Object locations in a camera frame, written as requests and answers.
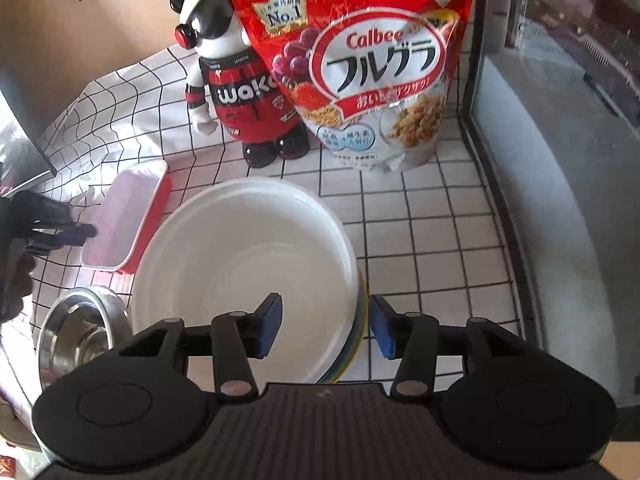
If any red cereal bag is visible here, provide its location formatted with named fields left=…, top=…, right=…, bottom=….
left=225, top=0, right=478, bottom=173

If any white computer case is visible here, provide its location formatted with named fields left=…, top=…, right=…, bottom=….
left=460, top=0, right=640, bottom=411

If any black checked white tablecloth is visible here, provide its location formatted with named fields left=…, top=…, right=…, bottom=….
left=0, top=45, right=531, bottom=411

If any blue bowl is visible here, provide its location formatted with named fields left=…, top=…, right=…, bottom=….
left=320, top=310, right=368, bottom=386

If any panda robot toy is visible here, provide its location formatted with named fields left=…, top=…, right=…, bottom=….
left=169, top=0, right=313, bottom=168

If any red plate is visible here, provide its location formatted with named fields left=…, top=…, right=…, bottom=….
left=82, top=162, right=174, bottom=276

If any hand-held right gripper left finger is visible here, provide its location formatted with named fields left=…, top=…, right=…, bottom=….
left=117, top=292, right=284, bottom=397

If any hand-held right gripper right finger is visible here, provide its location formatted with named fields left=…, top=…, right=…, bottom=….
left=369, top=294, right=544, bottom=397

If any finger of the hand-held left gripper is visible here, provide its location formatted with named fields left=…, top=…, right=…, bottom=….
left=25, top=220, right=99, bottom=256

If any white bowl with yellow rim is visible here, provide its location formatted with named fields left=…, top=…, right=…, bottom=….
left=327, top=280, right=370, bottom=385

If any dark monitor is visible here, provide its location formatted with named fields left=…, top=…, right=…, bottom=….
left=0, top=85, right=57, bottom=193

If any large white paper bowl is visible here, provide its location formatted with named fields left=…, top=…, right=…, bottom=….
left=129, top=177, right=362, bottom=386

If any stainless steel bowl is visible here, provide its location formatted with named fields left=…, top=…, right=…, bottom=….
left=37, top=285, right=133, bottom=391

